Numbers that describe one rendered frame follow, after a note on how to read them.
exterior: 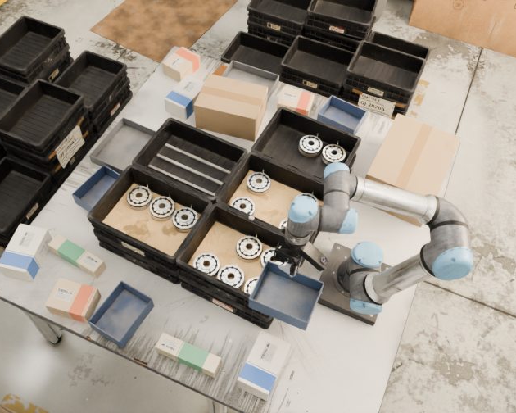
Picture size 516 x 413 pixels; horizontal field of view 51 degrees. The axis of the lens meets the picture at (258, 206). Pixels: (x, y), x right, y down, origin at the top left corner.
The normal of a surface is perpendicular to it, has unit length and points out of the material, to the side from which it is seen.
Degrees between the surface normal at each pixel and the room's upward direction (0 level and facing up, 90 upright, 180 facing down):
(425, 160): 0
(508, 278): 0
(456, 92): 0
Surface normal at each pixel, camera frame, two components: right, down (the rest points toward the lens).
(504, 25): -0.37, 0.56
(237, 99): 0.04, -0.55
